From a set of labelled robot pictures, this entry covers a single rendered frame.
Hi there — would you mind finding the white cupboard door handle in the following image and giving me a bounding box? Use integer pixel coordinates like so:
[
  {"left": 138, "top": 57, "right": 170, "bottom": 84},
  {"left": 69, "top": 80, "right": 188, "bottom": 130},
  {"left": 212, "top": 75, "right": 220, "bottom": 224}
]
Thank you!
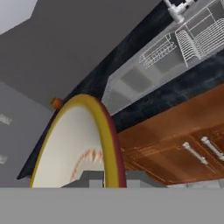
[
  {"left": 200, "top": 136, "right": 224, "bottom": 162},
  {"left": 181, "top": 141, "right": 209, "bottom": 166}
]

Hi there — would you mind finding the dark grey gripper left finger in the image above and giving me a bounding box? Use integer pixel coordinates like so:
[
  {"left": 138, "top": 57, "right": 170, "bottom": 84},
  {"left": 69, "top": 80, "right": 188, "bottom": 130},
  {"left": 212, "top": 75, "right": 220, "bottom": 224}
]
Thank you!
[{"left": 60, "top": 170, "right": 105, "bottom": 188}]

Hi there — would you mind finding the grey metal sink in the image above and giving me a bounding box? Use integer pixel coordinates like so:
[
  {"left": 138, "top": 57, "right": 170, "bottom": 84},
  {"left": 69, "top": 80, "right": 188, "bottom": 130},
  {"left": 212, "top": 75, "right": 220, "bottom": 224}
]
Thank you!
[{"left": 101, "top": 0, "right": 224, "bottom": 116}]

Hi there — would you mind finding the large white wire dish rack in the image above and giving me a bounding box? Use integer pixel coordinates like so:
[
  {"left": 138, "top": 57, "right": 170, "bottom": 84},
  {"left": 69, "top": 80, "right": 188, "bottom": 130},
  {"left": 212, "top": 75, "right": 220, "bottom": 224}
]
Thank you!
[{"left": 174, "top": 0, "right": 224, "bottom": 68}]

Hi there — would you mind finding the brown wooden cupboard door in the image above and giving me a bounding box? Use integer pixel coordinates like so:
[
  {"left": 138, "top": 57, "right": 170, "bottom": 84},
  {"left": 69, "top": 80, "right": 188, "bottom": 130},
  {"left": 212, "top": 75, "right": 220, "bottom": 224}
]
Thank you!
[
  {"left": 188, "top": 123, "right": 224, "bottom": 177},
  {"left": 122, "top": 132, "right": 218, "bottom": 186}
]

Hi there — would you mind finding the small white wire rack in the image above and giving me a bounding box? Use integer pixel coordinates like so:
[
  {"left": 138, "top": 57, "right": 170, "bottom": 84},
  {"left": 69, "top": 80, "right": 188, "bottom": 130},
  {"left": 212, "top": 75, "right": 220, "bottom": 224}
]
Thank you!
[{"left": 137, "top": 32, "right": 179, "bottom": 71}]

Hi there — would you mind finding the white bowl with yellow rim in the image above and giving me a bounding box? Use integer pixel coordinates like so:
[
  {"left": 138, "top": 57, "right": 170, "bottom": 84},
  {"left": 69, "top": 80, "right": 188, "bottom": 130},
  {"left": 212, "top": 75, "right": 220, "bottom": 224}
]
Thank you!
[{"left": 29, "top": 93, "right": 128, "bottom": 188}]

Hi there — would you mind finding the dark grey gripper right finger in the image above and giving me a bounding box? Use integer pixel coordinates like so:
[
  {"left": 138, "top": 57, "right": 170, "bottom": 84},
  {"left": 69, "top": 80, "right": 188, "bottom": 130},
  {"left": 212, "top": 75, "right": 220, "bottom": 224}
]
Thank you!
[{"left": 125, "top": 170, "right": 168, "bottom": 188}]

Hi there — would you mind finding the brown wooden panel under sink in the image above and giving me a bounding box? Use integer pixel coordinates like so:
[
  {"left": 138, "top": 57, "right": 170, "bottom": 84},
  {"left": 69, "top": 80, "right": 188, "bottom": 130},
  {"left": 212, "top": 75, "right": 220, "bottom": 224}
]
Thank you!
[{"left": 116, "top": 83, "right": 224, "bottom": 147}]

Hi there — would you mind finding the orange fruit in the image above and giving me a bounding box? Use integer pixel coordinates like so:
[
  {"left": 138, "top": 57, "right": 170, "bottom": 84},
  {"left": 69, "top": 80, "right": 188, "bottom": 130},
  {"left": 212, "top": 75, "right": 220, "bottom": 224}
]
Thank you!
[{"left": 49, "top": 97, "right": 64, "bottom": 110}]

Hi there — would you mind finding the white tap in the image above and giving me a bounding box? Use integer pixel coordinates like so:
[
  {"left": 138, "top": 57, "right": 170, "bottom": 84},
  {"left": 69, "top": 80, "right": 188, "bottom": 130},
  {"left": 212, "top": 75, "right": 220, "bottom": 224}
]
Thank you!
[{"left": 163, "top": 0, "right": 196, "bottom": 25}]

